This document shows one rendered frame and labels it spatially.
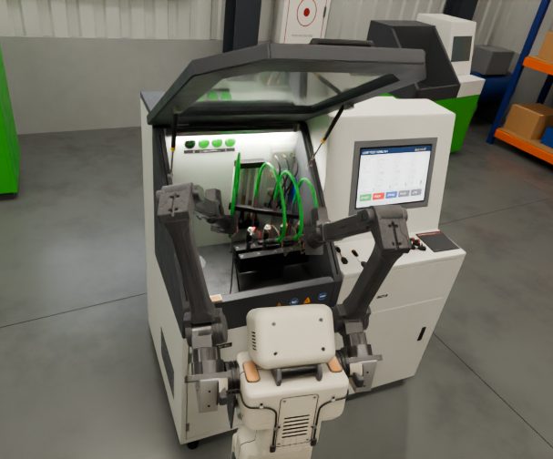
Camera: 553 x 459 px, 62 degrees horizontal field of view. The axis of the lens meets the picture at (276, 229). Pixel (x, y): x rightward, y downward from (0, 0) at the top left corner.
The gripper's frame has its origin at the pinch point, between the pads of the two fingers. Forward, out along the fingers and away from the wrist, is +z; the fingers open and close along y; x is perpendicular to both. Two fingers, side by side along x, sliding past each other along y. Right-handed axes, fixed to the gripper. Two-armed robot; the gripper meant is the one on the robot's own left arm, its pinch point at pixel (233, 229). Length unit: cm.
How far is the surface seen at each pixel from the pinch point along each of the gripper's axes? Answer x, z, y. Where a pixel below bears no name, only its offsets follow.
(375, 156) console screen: -48, 40, -46
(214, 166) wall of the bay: -31.4, 16.7, 21.9
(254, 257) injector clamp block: 6.1, 26.5, -0.6
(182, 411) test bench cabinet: 77, 39, 26
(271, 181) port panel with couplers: -33, 40, 3
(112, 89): -194, 232, 278
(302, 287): 16.3, 27.4, -23.8
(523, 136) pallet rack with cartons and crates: -267, 489, -181
